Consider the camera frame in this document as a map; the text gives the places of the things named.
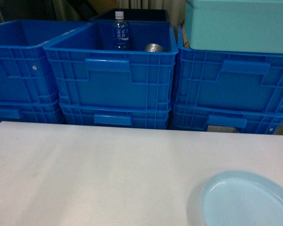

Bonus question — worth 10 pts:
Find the blue crate bottom right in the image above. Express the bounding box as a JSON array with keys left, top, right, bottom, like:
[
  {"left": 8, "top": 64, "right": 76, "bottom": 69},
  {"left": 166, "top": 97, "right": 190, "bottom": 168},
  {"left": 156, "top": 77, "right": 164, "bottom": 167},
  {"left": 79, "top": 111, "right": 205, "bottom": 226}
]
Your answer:
[{"left": 169, "top": 105, "right": 283, "bottom": 134}]

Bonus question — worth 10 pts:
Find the clear water bottle blue label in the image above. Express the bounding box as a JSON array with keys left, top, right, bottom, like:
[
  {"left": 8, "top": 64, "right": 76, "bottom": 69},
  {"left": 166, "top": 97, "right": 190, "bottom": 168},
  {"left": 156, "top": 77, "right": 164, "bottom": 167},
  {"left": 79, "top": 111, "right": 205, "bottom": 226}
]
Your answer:
[{"left": 112, "top": 11, "right": 130, "bottom": 51}]

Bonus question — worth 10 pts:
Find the silver metal can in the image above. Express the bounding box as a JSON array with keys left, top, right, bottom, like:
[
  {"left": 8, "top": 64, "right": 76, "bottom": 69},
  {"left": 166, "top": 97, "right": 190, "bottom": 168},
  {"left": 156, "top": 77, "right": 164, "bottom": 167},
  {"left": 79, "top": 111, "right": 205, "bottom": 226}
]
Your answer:
[{"left": 144, "top": 43, "right": 165, "bottom": 52}]

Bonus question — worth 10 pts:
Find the blue crate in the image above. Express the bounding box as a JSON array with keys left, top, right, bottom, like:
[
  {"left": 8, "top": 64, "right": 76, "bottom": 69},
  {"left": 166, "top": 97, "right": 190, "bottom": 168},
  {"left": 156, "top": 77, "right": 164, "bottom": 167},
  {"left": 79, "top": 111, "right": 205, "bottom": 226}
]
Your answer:
[
  {"left": 173, "top": 27, "right": 283, "bottom": 114},
  {"left": 44, "top": 20, "right": 178, "bottom": 110},
  {"left": 0, "top": 20, "right": 86, "bottom": 104},
  {"left": 0, "top": 101, "right": 67, "bottom": 124},
  {"left": 59, "top": 102, "right": 171, "bottom": 129},
  {"left": 169, "top": 105, "right": 283, "bottom": 134}
]

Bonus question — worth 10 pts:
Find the blue crate bottom middle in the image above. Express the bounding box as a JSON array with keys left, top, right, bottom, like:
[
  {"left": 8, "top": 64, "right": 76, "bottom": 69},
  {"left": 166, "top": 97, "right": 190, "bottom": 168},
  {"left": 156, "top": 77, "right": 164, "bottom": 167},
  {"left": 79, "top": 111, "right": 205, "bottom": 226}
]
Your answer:
[{"left": 59, "top": 102, "right": 171, "bottom": 129}]

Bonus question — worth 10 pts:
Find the blue crate top right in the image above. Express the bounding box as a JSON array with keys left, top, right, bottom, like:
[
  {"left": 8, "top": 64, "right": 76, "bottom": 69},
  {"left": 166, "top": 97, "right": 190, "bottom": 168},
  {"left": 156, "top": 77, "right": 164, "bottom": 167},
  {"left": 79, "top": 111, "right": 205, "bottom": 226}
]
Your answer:
[{"left": 173, "top": 27, "right": 283, "bottom": 114}]

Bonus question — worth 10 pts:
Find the blue crate bottom left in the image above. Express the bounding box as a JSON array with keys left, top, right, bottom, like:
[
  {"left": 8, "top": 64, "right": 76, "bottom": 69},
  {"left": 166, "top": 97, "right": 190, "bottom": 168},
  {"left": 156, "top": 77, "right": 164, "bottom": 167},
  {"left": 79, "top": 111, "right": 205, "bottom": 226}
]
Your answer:
[{"left": 0, "top": 101, "right": 67, "bottom": 124}]

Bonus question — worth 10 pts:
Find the teal plastic box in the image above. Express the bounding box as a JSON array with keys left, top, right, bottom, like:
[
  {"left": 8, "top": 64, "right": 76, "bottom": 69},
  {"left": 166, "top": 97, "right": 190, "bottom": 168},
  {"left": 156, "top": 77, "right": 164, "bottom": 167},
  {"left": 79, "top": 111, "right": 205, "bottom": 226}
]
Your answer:
[{"left": 184, "top": 0, "right": 283, "bottom": 54}]

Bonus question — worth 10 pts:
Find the blue crate top middle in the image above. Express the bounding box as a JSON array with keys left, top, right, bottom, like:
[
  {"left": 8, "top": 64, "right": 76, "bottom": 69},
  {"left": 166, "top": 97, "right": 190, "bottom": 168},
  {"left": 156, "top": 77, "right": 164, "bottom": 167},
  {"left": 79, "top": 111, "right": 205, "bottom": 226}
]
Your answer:
[{"left": 44, "top": 20, "right": 178, "bottom": 110}]

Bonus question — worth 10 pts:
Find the blue crate top left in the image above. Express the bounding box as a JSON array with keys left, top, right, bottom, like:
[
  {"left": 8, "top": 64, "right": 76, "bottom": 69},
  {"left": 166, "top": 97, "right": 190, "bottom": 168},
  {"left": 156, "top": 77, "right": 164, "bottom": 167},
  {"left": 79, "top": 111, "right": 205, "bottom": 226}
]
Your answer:
[{"left": 0, "top": 20, "right": 86, "bottom": 104}]

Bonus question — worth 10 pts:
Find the light blue oval tray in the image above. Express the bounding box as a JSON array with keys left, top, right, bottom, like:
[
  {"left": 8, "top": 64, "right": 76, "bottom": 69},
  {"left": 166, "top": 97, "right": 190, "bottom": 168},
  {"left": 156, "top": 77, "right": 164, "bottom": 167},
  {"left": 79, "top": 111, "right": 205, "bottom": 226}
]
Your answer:
[{"left": 201, "top": 171, "right": 283, "bottom": 226}]

